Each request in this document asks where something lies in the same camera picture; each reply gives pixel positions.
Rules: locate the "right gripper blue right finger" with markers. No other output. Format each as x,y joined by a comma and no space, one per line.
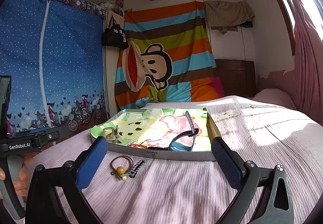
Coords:
275,203

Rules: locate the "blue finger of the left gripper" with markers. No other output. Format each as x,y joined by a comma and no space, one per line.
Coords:
54,134

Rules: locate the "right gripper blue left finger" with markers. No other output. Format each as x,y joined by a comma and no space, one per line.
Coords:
43,204

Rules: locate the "beige hair claw clip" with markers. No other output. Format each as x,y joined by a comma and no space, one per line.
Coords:
111,134

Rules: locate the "brown hair tie yellow bead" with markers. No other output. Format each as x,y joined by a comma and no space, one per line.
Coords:
121,172

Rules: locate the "black white checkered hair clip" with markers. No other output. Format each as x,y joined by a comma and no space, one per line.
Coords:
133,172

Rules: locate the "blue kids smartwatch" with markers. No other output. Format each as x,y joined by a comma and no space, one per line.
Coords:
178,147

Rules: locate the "person's left hand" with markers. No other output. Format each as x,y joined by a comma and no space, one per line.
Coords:
21,182

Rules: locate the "pink striped bed sheet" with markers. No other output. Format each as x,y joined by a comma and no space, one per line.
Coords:
168,191

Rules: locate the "grey shallow cardboard box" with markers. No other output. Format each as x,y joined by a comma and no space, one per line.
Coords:
162,153

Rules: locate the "blue bicycle print wardrobe cover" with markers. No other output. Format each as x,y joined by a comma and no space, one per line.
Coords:
52,51

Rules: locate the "colourful printed paper liner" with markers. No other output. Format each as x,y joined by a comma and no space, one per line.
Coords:
144,128

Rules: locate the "black hanging tote bag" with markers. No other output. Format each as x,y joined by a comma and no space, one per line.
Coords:
114,35

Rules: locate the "pink pillow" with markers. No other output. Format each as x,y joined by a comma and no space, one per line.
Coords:
276,97

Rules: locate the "pink window curtain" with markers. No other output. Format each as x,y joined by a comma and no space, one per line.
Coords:
308,64

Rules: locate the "striped monkey print blanket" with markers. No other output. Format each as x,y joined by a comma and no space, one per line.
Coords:
168,59

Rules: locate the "dark wooden headboard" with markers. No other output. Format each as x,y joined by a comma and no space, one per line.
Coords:
238,77

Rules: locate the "khaki cloth hanging on wall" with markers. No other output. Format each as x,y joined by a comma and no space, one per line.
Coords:
223,14

